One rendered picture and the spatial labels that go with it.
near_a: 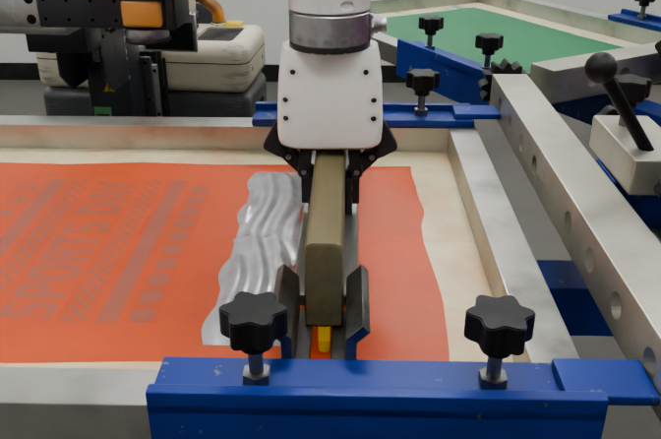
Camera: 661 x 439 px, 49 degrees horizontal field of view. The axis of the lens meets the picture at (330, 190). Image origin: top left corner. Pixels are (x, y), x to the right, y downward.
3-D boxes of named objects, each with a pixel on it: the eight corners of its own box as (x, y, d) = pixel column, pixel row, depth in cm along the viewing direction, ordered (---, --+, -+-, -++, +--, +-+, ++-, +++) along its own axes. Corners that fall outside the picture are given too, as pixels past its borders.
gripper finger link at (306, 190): (316, 142, 73) (316, 202, 76) (284, 142, 73) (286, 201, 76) (314, 154, 70) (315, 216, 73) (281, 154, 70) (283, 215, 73)
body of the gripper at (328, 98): (384, 21, 70) (381, 130, 75) (278, 21, 70) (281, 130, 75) (387, 38, 63) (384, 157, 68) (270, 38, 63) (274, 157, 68)
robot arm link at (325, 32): (385, 1, 69) (384, 31, 70) (291, 1, 69) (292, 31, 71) (388, 17, 62) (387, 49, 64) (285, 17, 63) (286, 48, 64)
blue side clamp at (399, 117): (253, 160, 100) (251, 112, 97) (258, 147, 105) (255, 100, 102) (470, 162, 100) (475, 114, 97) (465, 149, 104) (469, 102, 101)
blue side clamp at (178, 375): (154, 472, 50) (144, 393, 47) (171, 420, 54) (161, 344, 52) (593, 481, 49) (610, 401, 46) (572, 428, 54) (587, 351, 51)
